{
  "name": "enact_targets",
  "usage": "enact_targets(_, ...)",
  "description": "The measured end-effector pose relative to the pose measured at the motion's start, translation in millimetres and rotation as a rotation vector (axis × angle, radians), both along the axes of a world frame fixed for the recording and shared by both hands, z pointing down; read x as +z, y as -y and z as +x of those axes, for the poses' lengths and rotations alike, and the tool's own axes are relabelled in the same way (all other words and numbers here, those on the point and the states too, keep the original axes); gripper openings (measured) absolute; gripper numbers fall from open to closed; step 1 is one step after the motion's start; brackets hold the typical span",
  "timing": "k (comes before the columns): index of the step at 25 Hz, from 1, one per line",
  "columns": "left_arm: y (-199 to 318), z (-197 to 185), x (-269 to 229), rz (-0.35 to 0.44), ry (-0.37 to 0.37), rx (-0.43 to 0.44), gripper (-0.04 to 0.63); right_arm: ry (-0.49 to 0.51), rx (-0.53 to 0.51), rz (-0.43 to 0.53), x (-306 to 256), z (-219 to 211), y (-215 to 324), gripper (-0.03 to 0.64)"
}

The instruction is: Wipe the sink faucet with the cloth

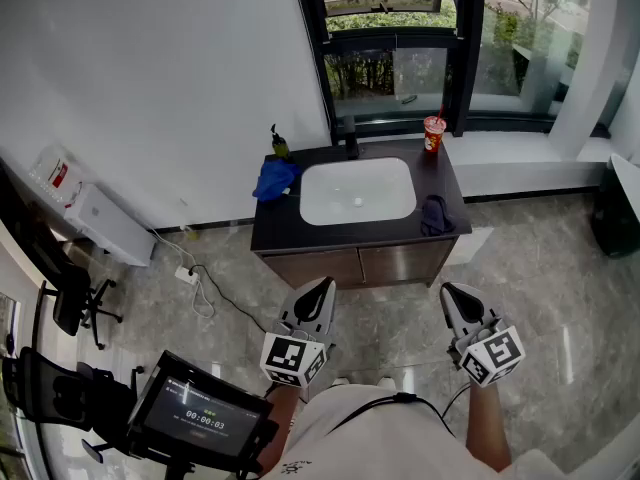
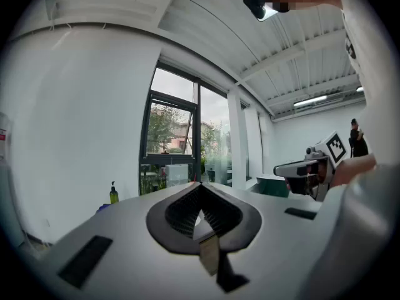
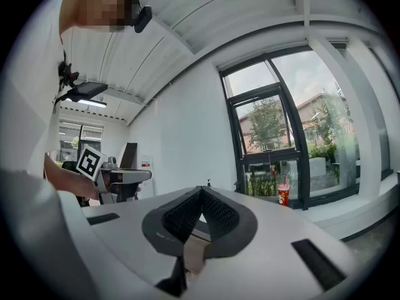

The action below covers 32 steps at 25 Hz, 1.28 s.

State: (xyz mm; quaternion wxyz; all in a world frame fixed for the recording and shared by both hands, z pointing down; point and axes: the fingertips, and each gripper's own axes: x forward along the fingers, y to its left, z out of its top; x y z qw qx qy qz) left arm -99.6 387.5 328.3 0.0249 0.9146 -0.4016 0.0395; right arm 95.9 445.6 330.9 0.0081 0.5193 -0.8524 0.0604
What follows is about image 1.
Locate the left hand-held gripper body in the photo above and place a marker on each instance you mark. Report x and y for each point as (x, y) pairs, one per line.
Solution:
(292, 358)

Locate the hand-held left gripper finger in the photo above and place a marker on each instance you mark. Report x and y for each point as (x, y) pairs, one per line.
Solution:
(287, 305)
(329, 313)

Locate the person's left forearm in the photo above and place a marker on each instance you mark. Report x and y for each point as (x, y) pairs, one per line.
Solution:
(280, 428)

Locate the green soap pump bottle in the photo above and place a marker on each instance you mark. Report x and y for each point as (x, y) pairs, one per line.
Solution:
(280, 145)

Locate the dark wooden vanity cabinet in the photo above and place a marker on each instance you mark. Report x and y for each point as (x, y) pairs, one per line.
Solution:
(400, 263)

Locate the white power strip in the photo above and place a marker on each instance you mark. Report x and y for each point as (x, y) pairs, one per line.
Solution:
(186, 274)

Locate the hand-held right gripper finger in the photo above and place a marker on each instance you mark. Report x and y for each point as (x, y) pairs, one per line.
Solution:
(485, 309)
(448, 313)

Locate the black faucet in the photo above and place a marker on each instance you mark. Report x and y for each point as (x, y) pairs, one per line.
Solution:
(351, 138)

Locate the person's right forearm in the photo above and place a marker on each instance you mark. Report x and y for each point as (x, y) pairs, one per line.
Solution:
(487, 428)

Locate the dark framed window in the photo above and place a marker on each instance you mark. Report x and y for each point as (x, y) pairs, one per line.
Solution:
(467, 43)
(7, 368)

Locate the white box appliance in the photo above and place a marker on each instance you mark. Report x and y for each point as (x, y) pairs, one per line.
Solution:
(110, 228)

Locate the person's white shirt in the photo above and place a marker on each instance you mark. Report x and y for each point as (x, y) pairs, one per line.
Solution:
(390, 443)

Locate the person's white shoe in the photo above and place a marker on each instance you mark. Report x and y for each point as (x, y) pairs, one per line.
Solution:
(341, 382)
(385, 382)

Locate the red drink cup with straw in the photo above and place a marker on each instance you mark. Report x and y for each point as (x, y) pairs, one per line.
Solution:
(434, 135)

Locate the blue cloth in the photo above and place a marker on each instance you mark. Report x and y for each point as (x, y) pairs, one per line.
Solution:
(274, 180)

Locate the black mesh office chair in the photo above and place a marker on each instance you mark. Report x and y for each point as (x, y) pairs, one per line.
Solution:
(55, 388)

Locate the black chest-mounted monitor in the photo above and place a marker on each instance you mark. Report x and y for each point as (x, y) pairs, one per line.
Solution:
(200, 418)

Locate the dark grey cloth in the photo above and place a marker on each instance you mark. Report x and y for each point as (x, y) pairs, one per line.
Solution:
(436, 215)

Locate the white sink basin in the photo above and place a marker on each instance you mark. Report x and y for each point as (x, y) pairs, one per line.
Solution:
(357, 183)

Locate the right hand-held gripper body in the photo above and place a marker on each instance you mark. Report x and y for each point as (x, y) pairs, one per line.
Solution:
(492, 355)

